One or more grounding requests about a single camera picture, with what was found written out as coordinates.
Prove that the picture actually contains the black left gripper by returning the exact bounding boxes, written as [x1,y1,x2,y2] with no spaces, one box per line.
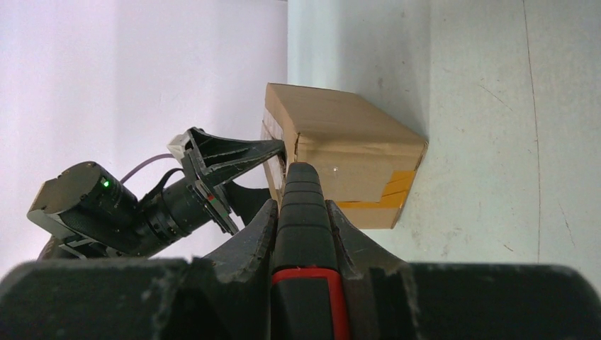
[181,127,285,235]

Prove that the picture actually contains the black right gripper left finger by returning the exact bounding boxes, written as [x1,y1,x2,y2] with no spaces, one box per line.
[1,200,277,339]

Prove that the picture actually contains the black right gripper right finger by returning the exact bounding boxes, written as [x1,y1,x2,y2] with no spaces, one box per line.
[326,200,600,339]

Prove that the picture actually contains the red black utility knife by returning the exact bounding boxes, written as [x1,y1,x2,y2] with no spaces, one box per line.
[271,163,351,339]

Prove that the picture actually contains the brown cardboard express box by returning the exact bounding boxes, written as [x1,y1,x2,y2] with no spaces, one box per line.
[262,83,428,230]

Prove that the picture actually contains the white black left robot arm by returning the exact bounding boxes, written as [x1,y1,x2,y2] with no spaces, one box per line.
[27,127,285,260]

